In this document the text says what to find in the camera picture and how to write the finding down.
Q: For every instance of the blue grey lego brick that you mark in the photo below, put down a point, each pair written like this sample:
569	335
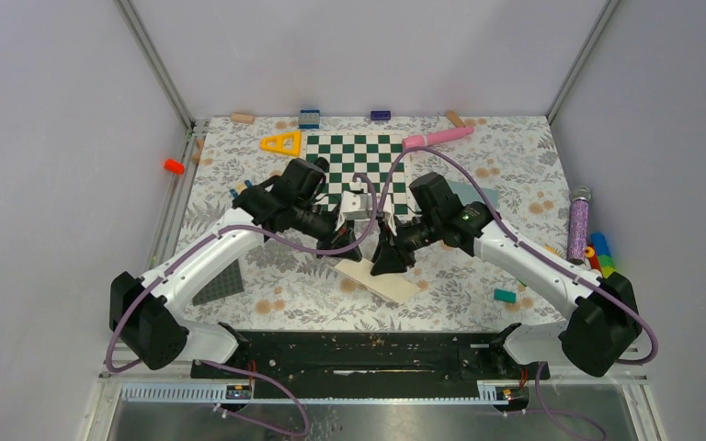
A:
309	119

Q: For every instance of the grey lego baseplate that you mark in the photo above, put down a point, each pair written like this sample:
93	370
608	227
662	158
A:
227	283

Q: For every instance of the colourful block toy pile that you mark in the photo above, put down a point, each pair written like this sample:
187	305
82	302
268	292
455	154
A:
599	255

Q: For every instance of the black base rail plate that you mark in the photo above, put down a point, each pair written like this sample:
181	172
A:
382	365

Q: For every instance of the floral patterned table mat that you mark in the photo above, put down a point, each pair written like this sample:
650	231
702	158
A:
288	290

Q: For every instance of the left wooden cylinder peg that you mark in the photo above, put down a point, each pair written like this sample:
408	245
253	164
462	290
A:
242	118

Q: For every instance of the wooden toy car blue wheels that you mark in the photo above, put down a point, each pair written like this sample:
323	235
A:
239	188

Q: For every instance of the wooden cylinder peg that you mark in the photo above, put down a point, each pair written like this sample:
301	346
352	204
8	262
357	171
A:
242	118
454	119

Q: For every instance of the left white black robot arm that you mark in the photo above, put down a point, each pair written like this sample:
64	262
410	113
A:
145	312

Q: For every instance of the yellow triangle toy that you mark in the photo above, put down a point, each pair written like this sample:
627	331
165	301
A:
288	143

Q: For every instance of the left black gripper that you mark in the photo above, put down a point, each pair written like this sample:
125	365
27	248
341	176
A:
344	237

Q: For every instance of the orange red small cylinder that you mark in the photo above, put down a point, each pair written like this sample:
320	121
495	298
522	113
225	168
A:
174	167

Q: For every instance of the right wooden cylinder peg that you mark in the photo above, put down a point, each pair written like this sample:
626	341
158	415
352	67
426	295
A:
454	119

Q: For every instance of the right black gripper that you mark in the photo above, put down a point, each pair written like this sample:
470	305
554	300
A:
388	260

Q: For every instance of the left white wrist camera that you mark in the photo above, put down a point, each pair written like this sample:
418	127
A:
353	207

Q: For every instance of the pink toy microphone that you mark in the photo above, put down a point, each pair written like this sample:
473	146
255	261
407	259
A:
412	142

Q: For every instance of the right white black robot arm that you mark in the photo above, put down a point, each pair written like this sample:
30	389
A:
597	325

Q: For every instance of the purple glitter microphone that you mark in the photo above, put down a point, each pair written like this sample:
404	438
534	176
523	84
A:
578	224

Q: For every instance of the teal small block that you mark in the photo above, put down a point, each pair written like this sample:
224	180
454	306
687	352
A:
505	296

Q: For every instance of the green white chessboard mat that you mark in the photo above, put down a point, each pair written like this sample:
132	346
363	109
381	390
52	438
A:
347	153

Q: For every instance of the purple lego brick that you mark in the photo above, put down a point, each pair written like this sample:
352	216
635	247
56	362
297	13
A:
380	115

